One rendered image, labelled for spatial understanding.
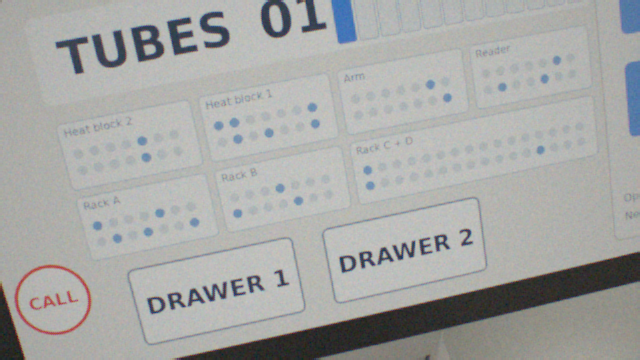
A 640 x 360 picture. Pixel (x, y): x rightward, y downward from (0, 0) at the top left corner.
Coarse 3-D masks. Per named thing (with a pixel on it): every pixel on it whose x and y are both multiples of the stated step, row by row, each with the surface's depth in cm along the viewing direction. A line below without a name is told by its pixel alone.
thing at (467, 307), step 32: (0, 288) 32; (512, 288) 36; (544, 288) 36; (576, 288) 36; (608, 288) 36; (0, 320) 32; (352, 320) 35; (384, 320) 35; (416, 320) 35; (448, 320) 35; (0, 352) 32; (224, 352) 34; (256, 352) 34; (288, 352) 35; (320, 352) 35
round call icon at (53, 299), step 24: (48, 264) 32; (72, 264) 32; (24, 288) 32; (48, 288) 32; (72, 288) 32; (24, 312) 32; (48, 312) 32; (72, 312) 32; (96, 312) 33; (24, 336) 32; (48, 336) 33
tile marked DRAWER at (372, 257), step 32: (352, 224) 34; (384, 224) 34; (416, 224) 34; (448, 224) 34; (480, 224) 35; (352, 256) 34; (384, 256) 34; (416, 256) 34; (448, 256) 35; (480, 256) 35; (352, 288) 34; (384, 288) 34
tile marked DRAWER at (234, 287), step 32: (192, 256) 33; (224, 256) 33; (256, 256) 33; (288, 256) 33; (160, 288) 33; (192, 288) 33; (224, 288) 33; (256, 288) 34; (288, 288) 34; (160, 320) 33; (192, 320) 33; (224, 320) 34; (256, 320) 34
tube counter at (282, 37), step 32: (256, 0) 31; (288, 0) 31; (320, 0) 31; (352, 0) 31; (384, 0) 31; (416, 0) 32; (448, 0) 32; (480, 0) 32; (512, 0) 32; (544, 0) 33; (576, 0) 33; (288, 32) 31; (320, 32) 31; (352, 32) 32; (384, 32) 32; (416, 32) 32
